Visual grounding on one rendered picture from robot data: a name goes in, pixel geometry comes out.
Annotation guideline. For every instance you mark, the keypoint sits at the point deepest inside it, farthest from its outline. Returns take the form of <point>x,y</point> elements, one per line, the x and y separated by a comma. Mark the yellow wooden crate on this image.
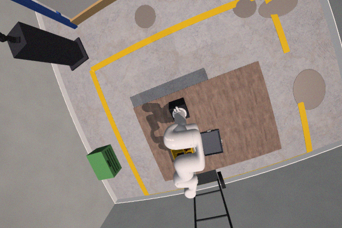
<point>175,152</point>

